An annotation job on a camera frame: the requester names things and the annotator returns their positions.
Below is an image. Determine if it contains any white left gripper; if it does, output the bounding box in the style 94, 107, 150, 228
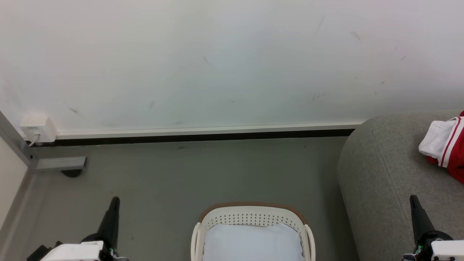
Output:
26, 196, 128, 261

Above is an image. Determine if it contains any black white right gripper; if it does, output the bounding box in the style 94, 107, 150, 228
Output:
402, 195, 464, 261

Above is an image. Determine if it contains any red white garment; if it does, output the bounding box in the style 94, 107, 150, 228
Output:
418, 111, 464, 185

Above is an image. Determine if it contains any white plastic laundry basket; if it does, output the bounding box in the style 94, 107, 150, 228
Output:
191, 202, 316, 261

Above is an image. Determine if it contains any grey fabric sofa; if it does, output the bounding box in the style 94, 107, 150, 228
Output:
337, 109, 464, 261

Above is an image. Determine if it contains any white black baseboard strip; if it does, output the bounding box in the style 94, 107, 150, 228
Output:
25, 121, 365, 148

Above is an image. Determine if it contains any light blue cloth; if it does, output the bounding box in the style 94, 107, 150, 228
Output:
202, 223, 305, 261

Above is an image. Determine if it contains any grey metal frame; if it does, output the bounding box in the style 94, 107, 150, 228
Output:
0, 111, 87, 171

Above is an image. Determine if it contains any white wall socket box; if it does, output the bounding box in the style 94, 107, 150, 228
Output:
20, 113, 58, 147

